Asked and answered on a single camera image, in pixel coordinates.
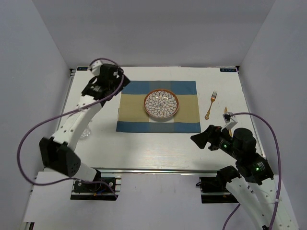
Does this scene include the gold fork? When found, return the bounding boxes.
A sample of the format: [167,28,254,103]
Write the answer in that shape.
[204,91,217,120]

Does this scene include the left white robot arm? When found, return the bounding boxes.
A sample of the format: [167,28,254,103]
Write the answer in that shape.
[39,64,130,191]

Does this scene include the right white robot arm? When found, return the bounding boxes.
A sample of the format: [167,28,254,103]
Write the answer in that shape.
[191,125,298,230]

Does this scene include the gold knife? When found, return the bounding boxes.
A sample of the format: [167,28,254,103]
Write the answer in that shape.
[224,107,232,137]

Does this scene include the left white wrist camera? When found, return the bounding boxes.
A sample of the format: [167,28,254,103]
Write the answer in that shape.
[88,60,103,76]

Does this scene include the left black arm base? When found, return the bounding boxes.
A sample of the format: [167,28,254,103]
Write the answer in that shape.
[71,174,121,201]

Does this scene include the clear drinking glass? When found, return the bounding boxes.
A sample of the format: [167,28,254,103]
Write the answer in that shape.
[80,126,91,139]

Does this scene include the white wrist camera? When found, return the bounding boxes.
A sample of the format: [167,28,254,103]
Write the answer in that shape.
[88,60,103,76]
[222,112,238,131]

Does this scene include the blue beige checked placemat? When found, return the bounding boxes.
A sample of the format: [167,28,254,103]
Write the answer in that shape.
[116,81,201,133]

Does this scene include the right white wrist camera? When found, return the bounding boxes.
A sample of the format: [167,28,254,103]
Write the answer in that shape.
[222,112,238,131]

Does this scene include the orange floral patterned plate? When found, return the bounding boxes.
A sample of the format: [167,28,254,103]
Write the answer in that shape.
[143,89,179,119]

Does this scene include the right blue corner label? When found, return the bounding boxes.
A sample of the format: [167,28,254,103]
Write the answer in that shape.
[220,68,237,72]

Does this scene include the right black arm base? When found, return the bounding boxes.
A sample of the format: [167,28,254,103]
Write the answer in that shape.
[196,177,238,204]

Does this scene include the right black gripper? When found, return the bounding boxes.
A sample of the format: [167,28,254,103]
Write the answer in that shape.
[190,124,241,160]

